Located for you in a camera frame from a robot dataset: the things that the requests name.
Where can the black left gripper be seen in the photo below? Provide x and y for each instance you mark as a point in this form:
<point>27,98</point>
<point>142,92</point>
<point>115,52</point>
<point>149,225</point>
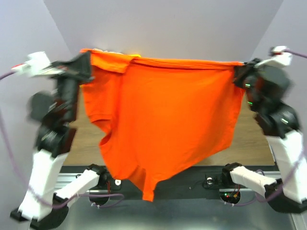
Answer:
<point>78,69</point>

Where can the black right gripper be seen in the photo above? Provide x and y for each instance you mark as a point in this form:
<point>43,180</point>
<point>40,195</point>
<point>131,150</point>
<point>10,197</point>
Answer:
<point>243,75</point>

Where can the orange t shirt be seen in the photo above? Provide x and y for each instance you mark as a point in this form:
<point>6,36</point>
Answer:
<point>160,116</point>

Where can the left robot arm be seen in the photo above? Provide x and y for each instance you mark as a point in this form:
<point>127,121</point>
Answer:
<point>44,207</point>

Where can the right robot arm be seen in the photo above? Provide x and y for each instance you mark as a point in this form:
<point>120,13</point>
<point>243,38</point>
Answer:
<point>281,128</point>

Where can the beige t shirt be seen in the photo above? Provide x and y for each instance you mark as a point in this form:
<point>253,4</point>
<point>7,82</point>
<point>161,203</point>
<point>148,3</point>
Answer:
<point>103,50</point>

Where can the yellow plastic bin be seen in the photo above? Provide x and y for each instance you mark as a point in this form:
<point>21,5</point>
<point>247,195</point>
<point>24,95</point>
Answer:
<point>135,55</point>

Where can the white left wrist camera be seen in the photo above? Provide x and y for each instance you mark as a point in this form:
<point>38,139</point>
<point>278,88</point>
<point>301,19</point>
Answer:
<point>34,65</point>

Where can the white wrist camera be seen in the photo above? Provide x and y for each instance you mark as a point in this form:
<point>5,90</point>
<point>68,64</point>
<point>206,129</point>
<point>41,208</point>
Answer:
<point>34,65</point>
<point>280,58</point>

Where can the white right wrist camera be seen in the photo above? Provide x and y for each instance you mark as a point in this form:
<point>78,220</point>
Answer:
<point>280,58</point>

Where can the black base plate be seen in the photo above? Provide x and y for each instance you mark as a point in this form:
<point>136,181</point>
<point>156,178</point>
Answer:
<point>189,184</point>

